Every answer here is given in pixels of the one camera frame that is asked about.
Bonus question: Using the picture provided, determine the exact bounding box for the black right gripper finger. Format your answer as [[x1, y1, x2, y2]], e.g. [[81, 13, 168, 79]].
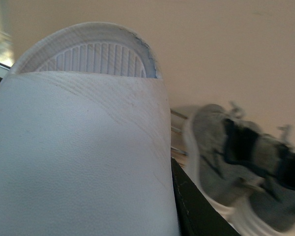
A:
[[171, 158, 239, 236]]

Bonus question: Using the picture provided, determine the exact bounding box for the grey knit sneaker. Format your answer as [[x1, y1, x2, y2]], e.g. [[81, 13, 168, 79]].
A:
[[183, 104, 290, 236], [270, 124, 295, 236]]

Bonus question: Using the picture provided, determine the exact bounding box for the light blue slide sandal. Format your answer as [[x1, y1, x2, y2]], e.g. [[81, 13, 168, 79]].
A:
[[0, 22, 180, 236]]

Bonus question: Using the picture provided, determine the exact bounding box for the black metal shoe rack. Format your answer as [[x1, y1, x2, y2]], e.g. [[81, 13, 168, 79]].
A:
[[171, 109, 188, 168]]

